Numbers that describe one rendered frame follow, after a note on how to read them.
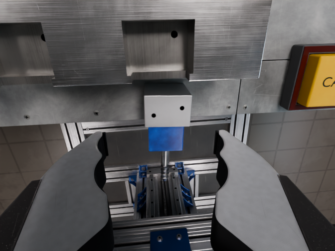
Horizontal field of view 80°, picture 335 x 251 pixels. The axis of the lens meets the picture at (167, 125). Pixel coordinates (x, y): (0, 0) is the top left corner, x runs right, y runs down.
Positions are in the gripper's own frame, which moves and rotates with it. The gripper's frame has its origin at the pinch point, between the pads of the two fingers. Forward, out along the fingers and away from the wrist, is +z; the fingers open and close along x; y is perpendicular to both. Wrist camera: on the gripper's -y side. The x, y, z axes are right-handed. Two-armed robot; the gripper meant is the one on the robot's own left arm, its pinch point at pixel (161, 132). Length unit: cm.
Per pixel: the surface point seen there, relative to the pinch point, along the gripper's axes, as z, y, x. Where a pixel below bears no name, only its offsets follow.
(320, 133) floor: 96, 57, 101
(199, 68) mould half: 5.4, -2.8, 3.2
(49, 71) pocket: 7.4, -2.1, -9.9
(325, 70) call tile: 11.4, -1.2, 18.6
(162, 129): 9.7, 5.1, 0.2
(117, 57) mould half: 5.1, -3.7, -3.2
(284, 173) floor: 94, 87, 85
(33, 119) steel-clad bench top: 13.1, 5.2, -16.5
